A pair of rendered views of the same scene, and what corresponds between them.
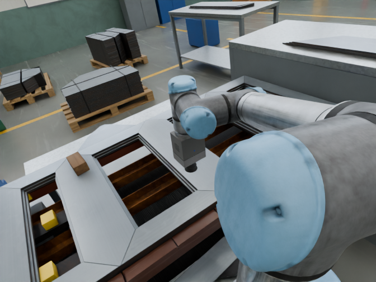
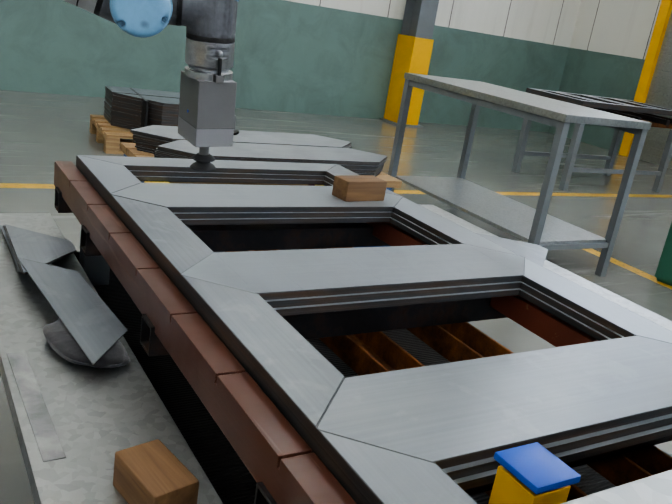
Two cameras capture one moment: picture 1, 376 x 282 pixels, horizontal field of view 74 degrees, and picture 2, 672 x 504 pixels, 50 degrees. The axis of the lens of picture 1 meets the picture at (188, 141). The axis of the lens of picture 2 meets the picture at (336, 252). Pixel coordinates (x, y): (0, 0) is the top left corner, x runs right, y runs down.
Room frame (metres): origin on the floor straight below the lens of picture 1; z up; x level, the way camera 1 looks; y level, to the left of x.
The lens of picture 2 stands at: (0.75, -1.19, 1.27)
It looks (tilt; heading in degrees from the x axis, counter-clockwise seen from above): 18 degrees down; 84
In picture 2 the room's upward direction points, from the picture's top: 9 degrees clockwise
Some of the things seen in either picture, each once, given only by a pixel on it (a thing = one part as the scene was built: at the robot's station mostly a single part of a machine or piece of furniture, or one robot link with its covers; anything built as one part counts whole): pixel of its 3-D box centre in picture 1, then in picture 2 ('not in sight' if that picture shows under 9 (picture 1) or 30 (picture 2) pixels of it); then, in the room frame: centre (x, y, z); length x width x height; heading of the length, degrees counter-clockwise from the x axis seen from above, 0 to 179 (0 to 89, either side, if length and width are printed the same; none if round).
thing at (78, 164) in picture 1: (78, 163); (359, 188); (0.97, 0.53, 0.87); 0.12 x 0.06 x 0.05; 32
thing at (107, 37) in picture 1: (113, 49); not in sight; (5.56, 1.13, 0.32); 1.20 x 0.80 x 0.65; 32
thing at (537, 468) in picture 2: not in sight; (535, 472); (1.04, -0.60, 0.88); 0.06 x 0.06 x 0.02; 27
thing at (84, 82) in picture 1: (102, 92); not in sight; (3.52, 1.07, 0.23); 1.20 x 0.80 x 0.47; 115
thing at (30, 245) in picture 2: not in sight; (40, 246); (0.28, 0.32, 0.70); 0.39 x 0.12 x 0.04; 117
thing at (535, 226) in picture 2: not in sight; (500, 168); (2.21, 3.38, 0.48); 1.50 x 0.70 x 0.95; 116
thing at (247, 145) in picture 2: not in sight; (265, 152); (0.72, 1.07, 0.82); 0.80 x 0.40 x 0.06; 27
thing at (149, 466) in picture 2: not in sight; (155, 483); (0.66, -0.44, 0.70); 0.10 x 0.06 x 0.05; 129
